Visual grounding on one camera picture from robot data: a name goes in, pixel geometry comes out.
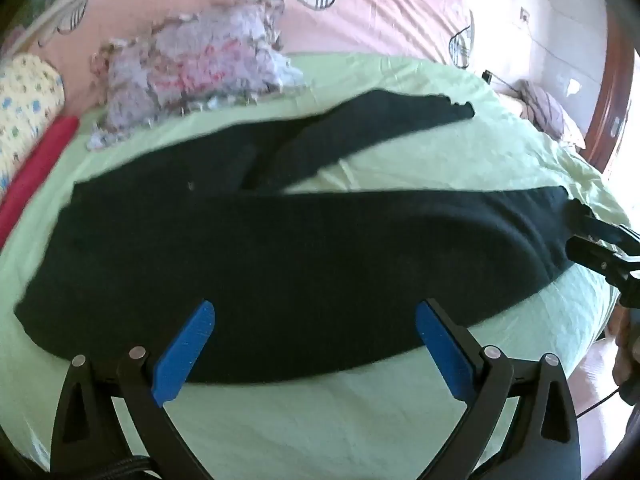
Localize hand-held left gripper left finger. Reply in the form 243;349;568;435
50;300;221;480

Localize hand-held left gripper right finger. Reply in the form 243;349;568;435
415;298;583;480

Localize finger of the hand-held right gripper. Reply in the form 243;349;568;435
582;216;640;256
566;235;640;287

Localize black pants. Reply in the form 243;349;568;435
14;89;593;386

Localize person's right hand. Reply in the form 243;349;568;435
613;310;640;405

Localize green bed sheet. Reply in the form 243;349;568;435
0;52;631;480

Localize wooden headboard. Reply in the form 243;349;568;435
584;7;640;173

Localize striped pillow by headboard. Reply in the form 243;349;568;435
517;79;587;150

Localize peach pillow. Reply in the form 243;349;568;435
495;87;530;118

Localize red folded blanket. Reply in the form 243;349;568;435
0;116;81;251

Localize floral ruffled pillow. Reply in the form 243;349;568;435
87;0;306;153

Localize yellow patterned pillow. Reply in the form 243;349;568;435
0;54;66;191

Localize pink duvet with plaid hearts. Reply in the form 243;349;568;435
0;0;476;126

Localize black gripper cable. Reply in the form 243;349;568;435
575;385;626;419

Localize black braided cable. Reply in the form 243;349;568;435
92;454;153;480

